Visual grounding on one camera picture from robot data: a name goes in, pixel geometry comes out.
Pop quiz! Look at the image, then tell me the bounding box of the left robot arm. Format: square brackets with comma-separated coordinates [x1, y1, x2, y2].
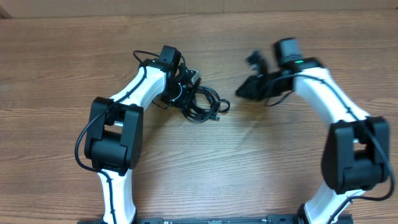
[81, 45, 200, 223]

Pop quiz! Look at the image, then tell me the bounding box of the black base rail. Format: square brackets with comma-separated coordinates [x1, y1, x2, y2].
[76, 213, 354, 224]

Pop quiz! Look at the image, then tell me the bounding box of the black thick USB cable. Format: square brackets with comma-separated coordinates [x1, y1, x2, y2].
[180, 85, 221, 124]

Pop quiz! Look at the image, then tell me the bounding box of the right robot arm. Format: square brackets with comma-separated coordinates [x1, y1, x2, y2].
[235, 37, 396, 223]

